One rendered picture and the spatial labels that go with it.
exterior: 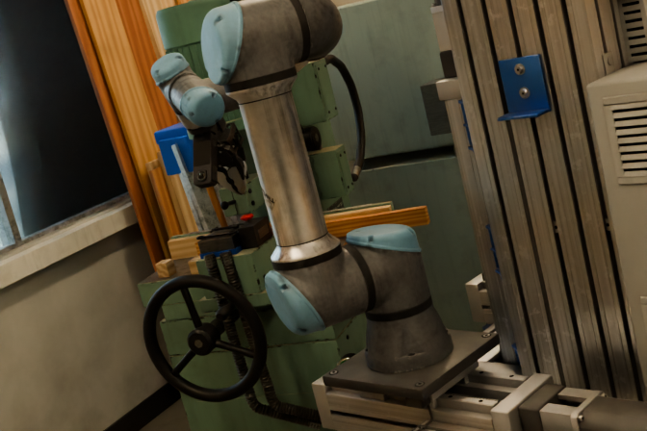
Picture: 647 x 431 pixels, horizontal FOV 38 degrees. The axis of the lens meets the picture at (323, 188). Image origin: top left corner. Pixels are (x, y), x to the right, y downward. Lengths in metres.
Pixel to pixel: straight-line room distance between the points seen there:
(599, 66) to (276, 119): 0.48
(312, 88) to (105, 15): 1.62
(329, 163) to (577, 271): 0.95
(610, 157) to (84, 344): 2.65
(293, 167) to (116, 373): 2.46
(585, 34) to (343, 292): 0.54
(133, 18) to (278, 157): 2.58
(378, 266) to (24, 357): 2.17
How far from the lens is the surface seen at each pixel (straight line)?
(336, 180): 2.36
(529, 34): 1.48
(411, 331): 1.59
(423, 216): 2.15
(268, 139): 1.47
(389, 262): 1.55
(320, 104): 2.35
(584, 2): 1.43
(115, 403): 3.85
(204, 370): 2.32
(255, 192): 2.28
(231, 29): 1.44
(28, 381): 3.55
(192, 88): 1.83
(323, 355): 2.17
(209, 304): 2.12
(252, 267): 2.04
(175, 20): 2.19
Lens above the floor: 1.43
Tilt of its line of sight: 11 degrees down
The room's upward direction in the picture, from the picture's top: 14 degrees counter-clockwise
